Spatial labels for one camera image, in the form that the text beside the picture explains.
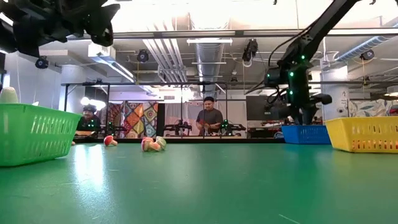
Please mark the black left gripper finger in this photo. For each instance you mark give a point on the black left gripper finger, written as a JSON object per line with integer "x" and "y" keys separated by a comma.
{"x": 102, "y": 14}

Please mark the yellow plastic basket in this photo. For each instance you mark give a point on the yellow plastic basket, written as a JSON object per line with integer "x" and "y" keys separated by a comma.
{"x": 363, "y": 133}

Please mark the white toy daikon radish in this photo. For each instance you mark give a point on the white toy daikon radish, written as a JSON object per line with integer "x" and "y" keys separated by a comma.
{"x": 8, "y": 95}

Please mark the green plastic basket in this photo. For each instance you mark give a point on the green plastic basket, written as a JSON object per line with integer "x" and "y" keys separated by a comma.
{"x": 34, "y": 133}

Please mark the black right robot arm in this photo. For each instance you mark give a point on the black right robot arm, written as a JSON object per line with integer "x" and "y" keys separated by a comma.
{"x": 311, "y": 34}

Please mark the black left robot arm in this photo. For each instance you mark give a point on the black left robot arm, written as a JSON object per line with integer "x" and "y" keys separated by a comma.
{"x": 25, "y": 28}

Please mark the black background robot arm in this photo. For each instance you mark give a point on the black background robot arm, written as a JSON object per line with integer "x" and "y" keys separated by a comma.
{"x": 231, "y": 127}
{"x": 178, "y": 127}

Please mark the blue plastic basket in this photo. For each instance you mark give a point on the blue plastic basket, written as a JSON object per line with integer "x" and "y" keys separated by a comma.
{"x": 306, "y": 134}

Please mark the white pillar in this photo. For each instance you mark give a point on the white pillar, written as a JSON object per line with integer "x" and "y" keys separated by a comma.
{"x": 339, "y": 113}

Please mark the black monitor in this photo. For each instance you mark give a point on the black monitor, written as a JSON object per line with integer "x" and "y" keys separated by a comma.
{"x": 253, "y": 107}

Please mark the person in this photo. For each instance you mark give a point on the person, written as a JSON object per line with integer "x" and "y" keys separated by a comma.
{"x": 89, "y": 119}
{"x": 210, "y": 116}

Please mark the colourful patchwork quilt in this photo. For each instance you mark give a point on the colourful patchwork quilt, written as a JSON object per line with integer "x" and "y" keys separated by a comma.
{"x": 136, "y": 119}

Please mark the grey ceiling beam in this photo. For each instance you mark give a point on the grey ceiling beam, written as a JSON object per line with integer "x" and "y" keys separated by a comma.
{"x": 202, "y": 32}

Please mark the black upright panel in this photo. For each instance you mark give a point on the black upright panel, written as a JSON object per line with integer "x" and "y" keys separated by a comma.
{"x": 160, "y": 119}

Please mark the white hanging sheet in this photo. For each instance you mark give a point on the white hanging sheet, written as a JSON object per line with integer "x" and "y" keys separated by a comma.
{"x": 174, "y": 112}

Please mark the white ceiling light bar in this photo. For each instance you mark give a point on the white ceiling light bar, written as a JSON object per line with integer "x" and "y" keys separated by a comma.
{"x": 209, "y": 41}

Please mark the black ceiling camera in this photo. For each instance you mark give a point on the black ceiling camera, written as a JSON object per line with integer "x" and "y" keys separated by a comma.
{"x": 42, "y": 62}
{"x": 367, "y": 55}
{"x": 250, "y": 49}
{"x": 143, "y": 56}

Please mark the floral wall cloth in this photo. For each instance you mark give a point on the floral wall cloth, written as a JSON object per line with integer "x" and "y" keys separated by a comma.
{"x": 370, "y": 108}

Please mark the black metal rig frame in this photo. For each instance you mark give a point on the black metal rig frame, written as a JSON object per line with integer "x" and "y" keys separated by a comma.
{"x": 155, "y": 83}

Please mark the silver flexible duct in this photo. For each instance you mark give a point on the silver flexible duct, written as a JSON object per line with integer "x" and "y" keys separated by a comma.
{"x": 363, "y": 46}

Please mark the silver ceiling duct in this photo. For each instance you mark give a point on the silver ceiling duct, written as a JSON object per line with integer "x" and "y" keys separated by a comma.
{"x": 209, "y": 62}

